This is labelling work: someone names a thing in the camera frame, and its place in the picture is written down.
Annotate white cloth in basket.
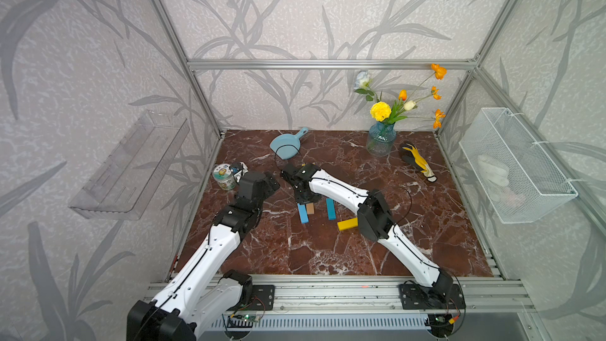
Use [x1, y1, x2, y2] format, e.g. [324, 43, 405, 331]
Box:
[478, 154, 510, 187]

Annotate aluminium front rail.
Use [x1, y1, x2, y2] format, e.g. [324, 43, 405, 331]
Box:
[141, 274, 536, 316]

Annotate teal block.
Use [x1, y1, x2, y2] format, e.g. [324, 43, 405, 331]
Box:
[326, 198, 336, 220]

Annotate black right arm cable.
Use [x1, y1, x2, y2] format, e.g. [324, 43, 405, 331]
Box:
[273, 144, 304, 169]

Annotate clear acrylic wall shelf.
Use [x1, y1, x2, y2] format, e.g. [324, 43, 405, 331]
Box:
[68, 110, 190, 221]

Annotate white wire mesh basket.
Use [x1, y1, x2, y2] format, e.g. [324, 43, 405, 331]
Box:
[459, 107, 579, 224]

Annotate light blue block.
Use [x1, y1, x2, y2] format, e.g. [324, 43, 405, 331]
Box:
[298, 204, 309, 224]

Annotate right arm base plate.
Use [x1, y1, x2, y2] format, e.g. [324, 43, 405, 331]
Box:
[398, 280, 466, 311]

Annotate long yellow block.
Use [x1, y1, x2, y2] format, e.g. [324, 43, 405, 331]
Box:
[337, 218, 358, 231]

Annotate light blue plastic dustpan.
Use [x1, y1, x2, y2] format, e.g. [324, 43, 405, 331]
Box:
[270, 127, 309, 160]

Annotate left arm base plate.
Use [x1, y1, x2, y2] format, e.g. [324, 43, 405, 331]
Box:
[228, 285, 276, 312]

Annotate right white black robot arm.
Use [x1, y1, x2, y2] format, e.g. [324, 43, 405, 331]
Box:
[280, 164, 454, 303]

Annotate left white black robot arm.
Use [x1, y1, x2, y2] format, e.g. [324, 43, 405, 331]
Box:
[126, 171, 280, 340]

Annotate yellow black hand tool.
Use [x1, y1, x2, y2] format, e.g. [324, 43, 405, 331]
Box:
[399, 142, 437, 183]

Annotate round sunflower label can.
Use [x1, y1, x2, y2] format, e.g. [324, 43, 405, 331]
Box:
[212, 164, 238, 191]

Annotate yellow and orange artificial flowers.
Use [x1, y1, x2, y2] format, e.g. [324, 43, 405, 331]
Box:
[353, 62, 448, 129]

